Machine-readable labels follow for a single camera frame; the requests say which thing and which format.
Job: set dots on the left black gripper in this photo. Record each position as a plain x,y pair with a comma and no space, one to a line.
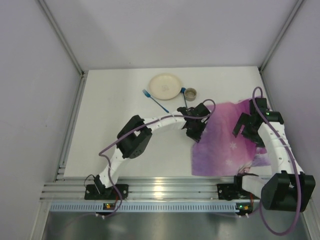
192,130

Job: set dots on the grey slotted cable duct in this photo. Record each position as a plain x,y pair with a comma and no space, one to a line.
153,207

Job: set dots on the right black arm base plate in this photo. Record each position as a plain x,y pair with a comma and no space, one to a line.
243,191

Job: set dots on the blue plastic fork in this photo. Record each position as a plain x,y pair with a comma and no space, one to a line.
148,95

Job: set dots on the small beige cup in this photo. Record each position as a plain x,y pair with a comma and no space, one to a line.
190,94

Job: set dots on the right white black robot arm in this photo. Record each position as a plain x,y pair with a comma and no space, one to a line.
289,188

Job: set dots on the blue plastic spoon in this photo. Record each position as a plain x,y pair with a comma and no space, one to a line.
183,89

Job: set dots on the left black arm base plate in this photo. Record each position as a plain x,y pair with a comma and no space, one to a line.
91,192

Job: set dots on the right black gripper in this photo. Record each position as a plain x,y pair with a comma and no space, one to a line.
247,125

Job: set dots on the purple pink printed cloth mat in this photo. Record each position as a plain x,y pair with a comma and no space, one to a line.
219,153

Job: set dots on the cream round plate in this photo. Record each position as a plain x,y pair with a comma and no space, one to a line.
165,86

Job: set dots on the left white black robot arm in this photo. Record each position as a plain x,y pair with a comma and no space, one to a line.
135,136

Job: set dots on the aluminium rail frame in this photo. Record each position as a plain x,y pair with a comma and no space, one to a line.
145,189

